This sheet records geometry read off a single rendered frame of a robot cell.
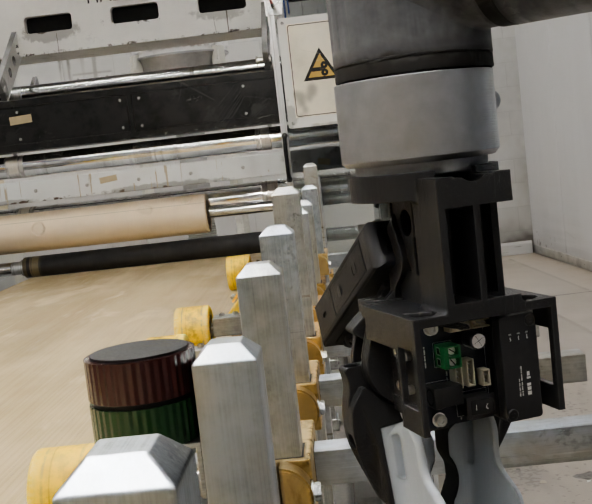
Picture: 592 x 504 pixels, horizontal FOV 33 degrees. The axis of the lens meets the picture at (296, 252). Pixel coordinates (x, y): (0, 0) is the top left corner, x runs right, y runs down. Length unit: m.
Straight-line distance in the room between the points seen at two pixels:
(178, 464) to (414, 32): 0.23
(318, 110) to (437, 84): 2.60
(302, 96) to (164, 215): 0.56
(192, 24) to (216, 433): 2.92
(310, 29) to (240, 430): 2.58
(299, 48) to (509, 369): 2.64
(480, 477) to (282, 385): 0.30
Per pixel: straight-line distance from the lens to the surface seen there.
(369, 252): 0.49
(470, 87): 0.46
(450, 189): 0.43
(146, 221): 3.14
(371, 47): 0.45
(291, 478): 0.78
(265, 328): 0.78
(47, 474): 0.87
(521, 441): 0.85
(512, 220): 9.67
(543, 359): 1.10
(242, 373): 0.53
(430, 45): 0.45
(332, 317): 0.55
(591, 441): 0.86
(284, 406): 0.79
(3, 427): 1.35
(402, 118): 0.45
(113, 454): 0.29
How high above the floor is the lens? 1.21
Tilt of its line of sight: 6 degrees down
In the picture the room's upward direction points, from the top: 6 degrees counter-clockwise
